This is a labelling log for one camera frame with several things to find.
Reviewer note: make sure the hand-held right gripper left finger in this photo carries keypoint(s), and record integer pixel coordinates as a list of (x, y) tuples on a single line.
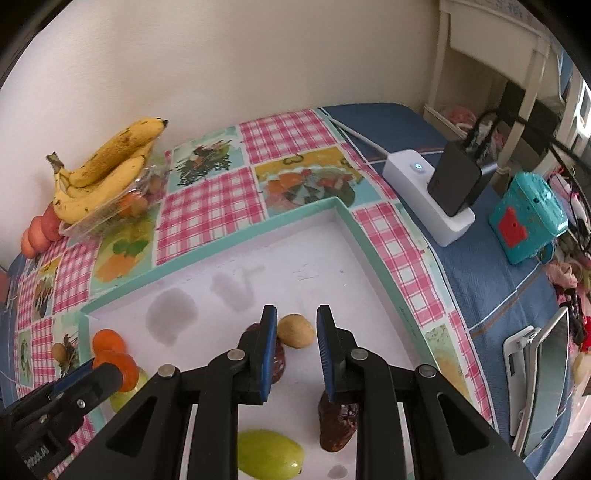
[(270, 360)]

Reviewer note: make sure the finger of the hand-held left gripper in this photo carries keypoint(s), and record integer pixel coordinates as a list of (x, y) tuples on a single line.
[(97, 385), (69, 381)]

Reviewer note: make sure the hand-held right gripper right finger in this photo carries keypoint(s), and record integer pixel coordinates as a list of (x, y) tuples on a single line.
[(325, 355)]

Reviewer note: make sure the dark brown wrinkled date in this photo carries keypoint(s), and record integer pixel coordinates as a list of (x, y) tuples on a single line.
[(337, 429), (278, 364)]

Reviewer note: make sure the green grape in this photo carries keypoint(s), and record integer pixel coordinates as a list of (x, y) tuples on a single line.
[(272, 454), (122, 399)]

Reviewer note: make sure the orange kumquat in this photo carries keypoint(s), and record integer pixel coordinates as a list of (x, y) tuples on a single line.
[(131, 204), (127, 374), (108, 340)]

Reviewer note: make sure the tan longan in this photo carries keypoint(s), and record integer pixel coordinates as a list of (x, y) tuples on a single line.
[(298, 331)]

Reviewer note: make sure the teal-rimmed white box lid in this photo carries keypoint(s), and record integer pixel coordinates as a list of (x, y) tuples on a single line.
[(277, 258)]

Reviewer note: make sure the clear plastic fruit container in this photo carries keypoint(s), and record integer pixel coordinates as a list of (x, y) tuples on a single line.
[(147, 184)]

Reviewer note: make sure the orange-red round fruit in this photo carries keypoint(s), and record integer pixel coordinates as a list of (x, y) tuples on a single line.
[(38, 233), (51, 224), (27, 244)]

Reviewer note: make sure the pink checkered fruit-print tablecloth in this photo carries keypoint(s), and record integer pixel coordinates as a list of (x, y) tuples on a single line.
[(207, 207)]

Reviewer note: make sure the blue blanket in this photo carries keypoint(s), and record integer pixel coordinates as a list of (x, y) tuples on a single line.
[(485, 286)]

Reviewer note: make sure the spotted yellow banana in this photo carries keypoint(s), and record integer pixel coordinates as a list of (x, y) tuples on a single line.
[(147, 148), (92, 203), (115, 152)]

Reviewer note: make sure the white power strip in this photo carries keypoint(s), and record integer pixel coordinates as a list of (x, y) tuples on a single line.
[(415, 194)]

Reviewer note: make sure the white tablet stand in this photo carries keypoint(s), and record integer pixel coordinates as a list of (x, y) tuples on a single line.
[(519, 369)]

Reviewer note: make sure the black charger block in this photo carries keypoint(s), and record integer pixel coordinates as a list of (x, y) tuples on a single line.
[(455, 180)]

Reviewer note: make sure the tablet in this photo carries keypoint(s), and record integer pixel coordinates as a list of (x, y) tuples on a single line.
[(549, 383)]

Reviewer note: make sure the pink cloth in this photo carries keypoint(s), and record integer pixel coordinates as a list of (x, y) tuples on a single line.
[(561, 277)]

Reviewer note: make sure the teal toy box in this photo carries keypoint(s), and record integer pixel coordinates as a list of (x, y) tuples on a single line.
[(531, 207)]

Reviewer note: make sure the pinkish plastic bag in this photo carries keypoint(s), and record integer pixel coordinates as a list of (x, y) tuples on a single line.
[(457, 115)]

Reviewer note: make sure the white furniture frame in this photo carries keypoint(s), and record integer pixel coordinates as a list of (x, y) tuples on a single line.
[(485, 41)]

